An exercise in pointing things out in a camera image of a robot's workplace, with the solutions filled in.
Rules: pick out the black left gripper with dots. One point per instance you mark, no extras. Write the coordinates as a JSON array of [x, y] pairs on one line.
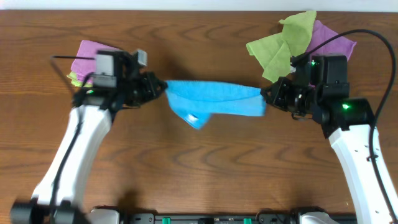
[[146, 88]]

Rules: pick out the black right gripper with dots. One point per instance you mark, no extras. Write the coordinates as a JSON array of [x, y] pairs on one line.
[[282, 96]]

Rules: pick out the blue microfiber cloth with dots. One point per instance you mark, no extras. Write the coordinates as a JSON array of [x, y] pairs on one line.
[[196, 101]]

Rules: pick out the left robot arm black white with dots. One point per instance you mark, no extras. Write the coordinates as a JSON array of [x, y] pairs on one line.
[[59, 195]]

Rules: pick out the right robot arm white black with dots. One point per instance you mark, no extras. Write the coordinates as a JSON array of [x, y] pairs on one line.
[[359, 153]]

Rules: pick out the loose green microfiber cloth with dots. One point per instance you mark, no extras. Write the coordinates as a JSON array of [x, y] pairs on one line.
[[274, 52]]

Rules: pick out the folded purple cloth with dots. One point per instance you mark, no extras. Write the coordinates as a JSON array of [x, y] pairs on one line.
[[87, 49]]

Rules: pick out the folded green cloth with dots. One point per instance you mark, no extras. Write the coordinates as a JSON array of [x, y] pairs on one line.
[[75, 82]]

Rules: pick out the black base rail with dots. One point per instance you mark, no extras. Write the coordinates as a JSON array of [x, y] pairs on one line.
[[148, 218]]

